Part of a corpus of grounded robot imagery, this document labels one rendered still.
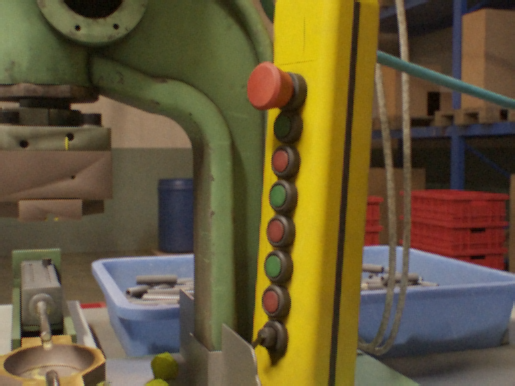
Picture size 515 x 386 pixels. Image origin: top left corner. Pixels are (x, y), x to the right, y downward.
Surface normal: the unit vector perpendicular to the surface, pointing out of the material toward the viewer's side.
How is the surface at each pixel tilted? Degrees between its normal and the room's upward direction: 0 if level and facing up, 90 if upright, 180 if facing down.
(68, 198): 90
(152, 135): 90
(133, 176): 90
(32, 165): 90
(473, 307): 100
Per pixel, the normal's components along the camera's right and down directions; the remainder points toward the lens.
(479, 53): -0.95, 0.02
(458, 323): 0.31, 0.22
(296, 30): -0.74, -0.05
